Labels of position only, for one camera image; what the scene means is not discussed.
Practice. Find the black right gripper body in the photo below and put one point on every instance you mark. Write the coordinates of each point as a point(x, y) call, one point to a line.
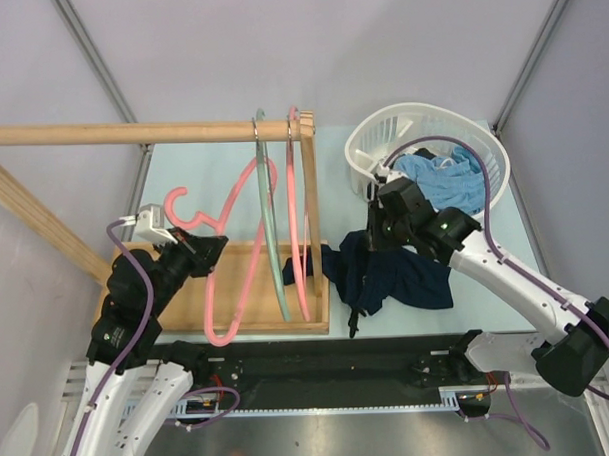
point(388, 234)

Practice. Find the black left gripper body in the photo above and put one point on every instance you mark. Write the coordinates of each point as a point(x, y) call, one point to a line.
point(175, 264)

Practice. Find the light blue shorts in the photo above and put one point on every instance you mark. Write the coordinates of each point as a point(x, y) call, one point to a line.
point(454, 181)

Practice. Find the navy blue shorts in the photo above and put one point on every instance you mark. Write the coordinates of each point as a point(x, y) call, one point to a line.
point(365, 278)

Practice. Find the pale green hanger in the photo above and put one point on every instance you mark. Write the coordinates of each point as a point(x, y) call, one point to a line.
point(268, 215)

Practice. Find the dark grey shorts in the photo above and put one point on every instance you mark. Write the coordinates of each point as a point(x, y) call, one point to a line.
point(424, 153)

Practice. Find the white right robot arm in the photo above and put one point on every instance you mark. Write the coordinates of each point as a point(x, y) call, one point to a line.
point(570, 343)

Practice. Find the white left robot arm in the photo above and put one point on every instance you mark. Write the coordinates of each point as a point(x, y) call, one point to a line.
point(140, 287)

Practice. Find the white plastic laundry basket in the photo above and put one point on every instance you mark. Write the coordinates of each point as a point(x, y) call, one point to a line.
point(401, 129)

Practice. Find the wooden rack rod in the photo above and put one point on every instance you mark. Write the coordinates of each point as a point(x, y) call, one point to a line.
point(157, 133)

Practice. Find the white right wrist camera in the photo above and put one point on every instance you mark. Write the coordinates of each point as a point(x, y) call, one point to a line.
point(385, 174)

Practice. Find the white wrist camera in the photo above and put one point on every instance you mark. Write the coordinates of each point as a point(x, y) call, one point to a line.
point(148, 225)
point(385, 174)

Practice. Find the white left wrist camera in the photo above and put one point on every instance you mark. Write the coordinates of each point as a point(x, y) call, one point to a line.
point(148, 225)

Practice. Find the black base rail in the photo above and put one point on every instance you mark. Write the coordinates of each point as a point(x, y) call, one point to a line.
point(343, 375)

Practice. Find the wooden rack left post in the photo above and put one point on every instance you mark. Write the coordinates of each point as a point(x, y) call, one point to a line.
point(15, 198)

